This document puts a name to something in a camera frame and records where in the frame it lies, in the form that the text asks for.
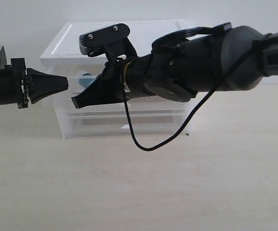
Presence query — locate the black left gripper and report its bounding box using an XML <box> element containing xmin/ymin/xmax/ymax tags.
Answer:
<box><xmin>0</xmin><ymin>58</ymin><xmax>68</xmax><ymax>109</ymax></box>

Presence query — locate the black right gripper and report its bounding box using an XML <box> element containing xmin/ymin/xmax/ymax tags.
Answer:
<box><xmin>71</xmin><ymin>58</ymin><xmax>153</xmax><ymax>109</ymax></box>

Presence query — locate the white pill bottle blue label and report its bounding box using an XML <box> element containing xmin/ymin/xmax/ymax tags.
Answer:
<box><xmin>77</xmin><ymin>70</ymin><xmax>98</xmax><ymax>88</ymax></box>

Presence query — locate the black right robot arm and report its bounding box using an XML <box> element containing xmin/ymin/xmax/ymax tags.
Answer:
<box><xmin>72</xmin><ymin>23</ymin><xmax>278</xmax><ymax>108</ymax></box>

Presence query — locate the clear bottom wide drawer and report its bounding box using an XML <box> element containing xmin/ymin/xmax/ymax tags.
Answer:
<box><xmin>56</xmin><ymin>108</ymin><xmax>185</xmax><ymax>138</ymax></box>

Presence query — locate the white plastic drawer cabinet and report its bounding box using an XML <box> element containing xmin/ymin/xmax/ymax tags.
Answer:
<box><xmin>40</xmin><ymin>21</ymin><xmax>195</xmax><ymax>139</ymax></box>

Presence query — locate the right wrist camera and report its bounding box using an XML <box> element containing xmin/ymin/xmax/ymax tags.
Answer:
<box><xmin>79</xmin><ymin>23</ymin><xmax>138</xmax><ymax>64</ymax></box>

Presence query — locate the black right camera cable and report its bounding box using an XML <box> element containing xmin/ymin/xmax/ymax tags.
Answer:
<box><xmin>116</xmin><ymin>33</ymin><xmax>272</xmax><ymax>152</ymax></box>

